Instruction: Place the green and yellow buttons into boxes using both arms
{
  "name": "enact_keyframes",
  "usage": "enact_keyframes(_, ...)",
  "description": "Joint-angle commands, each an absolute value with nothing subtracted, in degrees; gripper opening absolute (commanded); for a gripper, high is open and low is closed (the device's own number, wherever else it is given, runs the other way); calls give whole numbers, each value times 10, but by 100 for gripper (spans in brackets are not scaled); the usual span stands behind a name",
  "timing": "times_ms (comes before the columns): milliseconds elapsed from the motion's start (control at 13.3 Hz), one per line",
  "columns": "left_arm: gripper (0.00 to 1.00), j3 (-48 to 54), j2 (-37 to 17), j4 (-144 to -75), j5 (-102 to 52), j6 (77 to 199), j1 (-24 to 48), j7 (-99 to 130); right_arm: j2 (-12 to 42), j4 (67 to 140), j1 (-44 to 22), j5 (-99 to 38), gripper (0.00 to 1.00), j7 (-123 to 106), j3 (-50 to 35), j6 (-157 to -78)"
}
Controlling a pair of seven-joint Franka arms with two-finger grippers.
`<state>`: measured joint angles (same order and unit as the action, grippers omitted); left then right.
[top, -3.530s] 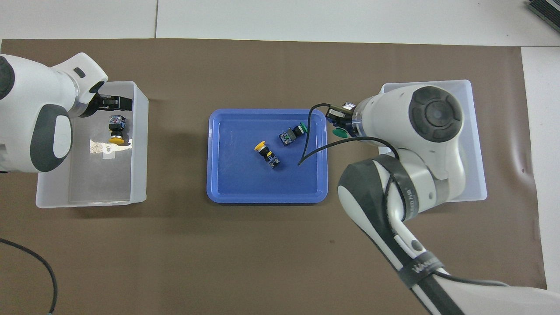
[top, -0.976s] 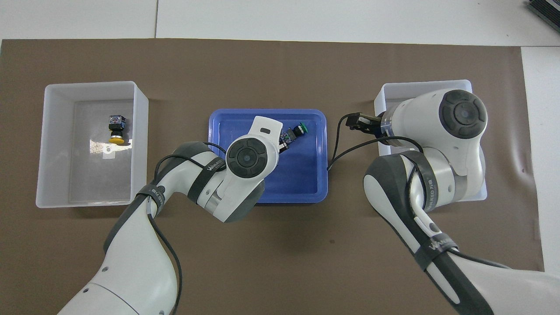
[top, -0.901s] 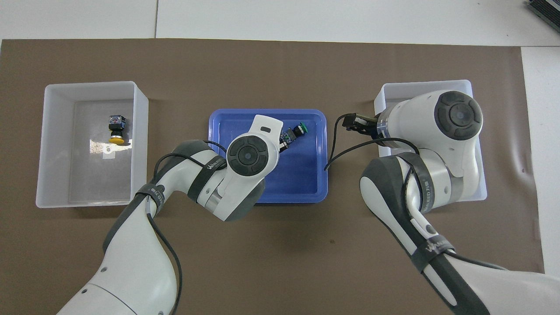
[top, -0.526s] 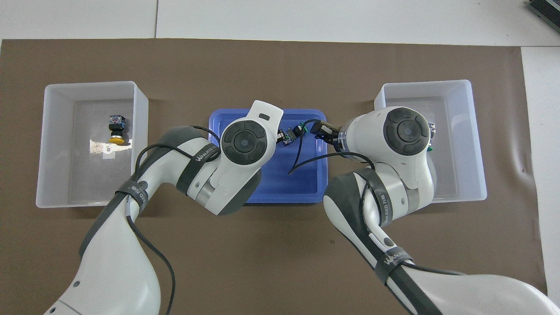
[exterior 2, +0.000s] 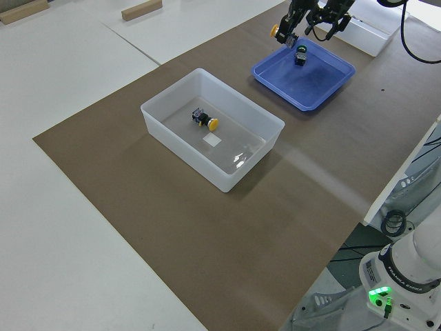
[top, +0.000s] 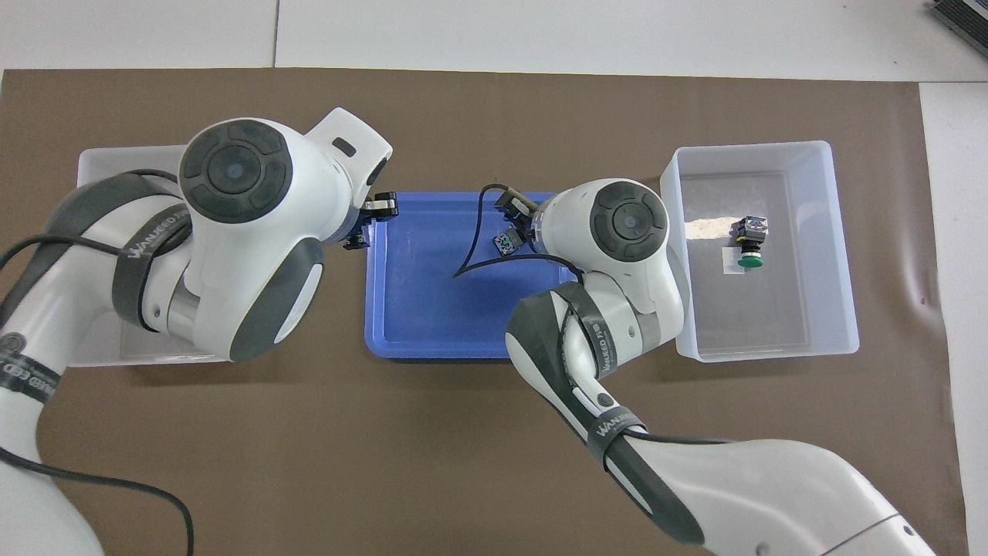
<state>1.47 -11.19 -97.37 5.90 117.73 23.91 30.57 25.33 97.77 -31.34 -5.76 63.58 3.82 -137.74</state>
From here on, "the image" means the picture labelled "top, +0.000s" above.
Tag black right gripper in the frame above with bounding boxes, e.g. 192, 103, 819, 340
494, 188, 542, 255

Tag blue plastic tray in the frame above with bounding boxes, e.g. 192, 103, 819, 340
364, 191, 580, 361

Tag brown paper table mat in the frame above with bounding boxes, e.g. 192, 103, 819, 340
0, 68, 972, 556

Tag translucent white plastic box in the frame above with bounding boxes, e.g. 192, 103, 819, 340
68, 145, 232, 368
660, 141, 860, 364

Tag grey ridged device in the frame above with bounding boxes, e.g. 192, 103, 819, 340
929, 0, 988, 56

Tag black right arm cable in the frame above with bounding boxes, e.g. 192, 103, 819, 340
452, 184, 587, 280

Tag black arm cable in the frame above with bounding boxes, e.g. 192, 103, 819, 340
0, 168, 195, 556
452, 184, 587, 280

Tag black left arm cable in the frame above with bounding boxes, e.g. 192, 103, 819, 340
0, 168, 195, 556

